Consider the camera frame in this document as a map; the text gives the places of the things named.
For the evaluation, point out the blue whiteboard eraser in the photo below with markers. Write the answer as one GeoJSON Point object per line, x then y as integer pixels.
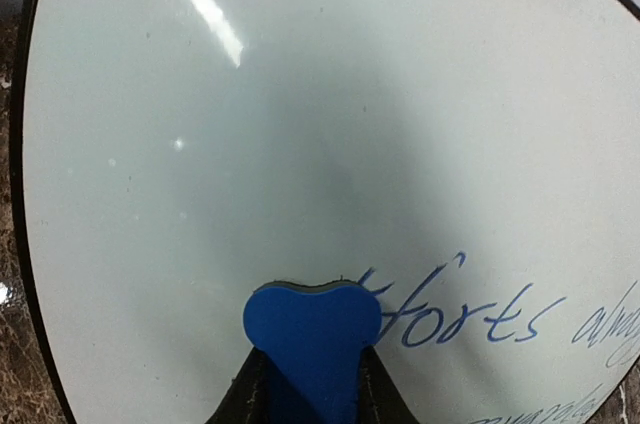
{"type": "Point", "coordinates": [313, 338]}

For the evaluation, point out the white whiteboard black frame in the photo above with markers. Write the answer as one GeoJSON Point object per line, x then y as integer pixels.
{"type": "Point", "coordinates": [474, 164]}

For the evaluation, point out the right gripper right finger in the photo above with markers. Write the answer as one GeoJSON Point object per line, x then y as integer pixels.
{"type": "Point", "coordinates": [379, 401]}

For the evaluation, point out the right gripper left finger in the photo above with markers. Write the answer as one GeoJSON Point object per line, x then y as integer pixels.
{"type": "Point", "coordinates": [246, 400]}

